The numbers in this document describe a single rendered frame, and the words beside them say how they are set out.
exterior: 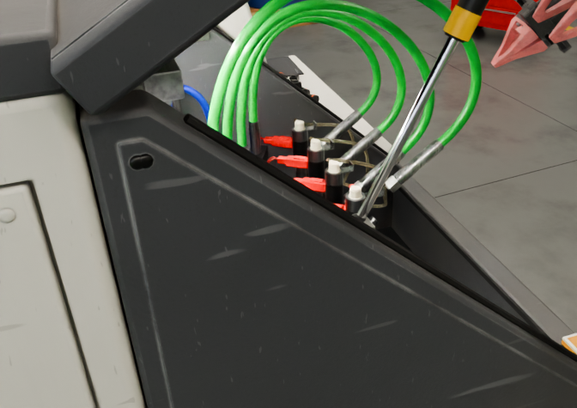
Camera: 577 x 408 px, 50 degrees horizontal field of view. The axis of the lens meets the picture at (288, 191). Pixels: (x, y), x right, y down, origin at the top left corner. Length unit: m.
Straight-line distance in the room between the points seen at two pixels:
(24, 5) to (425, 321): 0.37
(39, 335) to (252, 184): 0.17
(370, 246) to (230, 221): 0.11
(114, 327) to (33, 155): 0.14
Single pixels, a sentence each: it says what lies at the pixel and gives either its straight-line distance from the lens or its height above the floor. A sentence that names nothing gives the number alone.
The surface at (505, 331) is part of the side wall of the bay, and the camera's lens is 0.60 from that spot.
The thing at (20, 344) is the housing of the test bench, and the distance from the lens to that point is 0.44.
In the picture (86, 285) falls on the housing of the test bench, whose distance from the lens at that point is 0.42.
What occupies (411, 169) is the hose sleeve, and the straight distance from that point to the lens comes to 0.88.
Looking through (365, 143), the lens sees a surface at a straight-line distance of 1.03.
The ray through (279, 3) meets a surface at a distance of 0.73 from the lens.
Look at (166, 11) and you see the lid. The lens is 0.33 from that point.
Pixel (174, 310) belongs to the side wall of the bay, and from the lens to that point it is 0.44.
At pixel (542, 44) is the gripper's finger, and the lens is 1.03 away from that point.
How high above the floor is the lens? 1.59
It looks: 31 degrees down
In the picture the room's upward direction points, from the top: 3 degrees counter-clockwise
